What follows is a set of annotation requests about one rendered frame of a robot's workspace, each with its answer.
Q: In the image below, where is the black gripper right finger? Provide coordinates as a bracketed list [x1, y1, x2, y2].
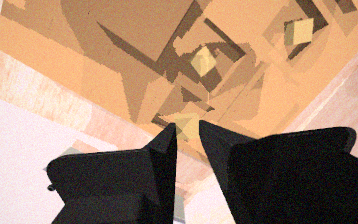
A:
[199, 120, 357, 224]

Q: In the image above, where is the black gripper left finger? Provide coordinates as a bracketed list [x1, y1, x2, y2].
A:
[46, 122, 177, 224]

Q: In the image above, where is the pale yellow block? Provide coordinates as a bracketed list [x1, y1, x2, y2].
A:
[174, 113, 199, 140]
[187, 46, 218, 77]
[285, 18, 314, 46]

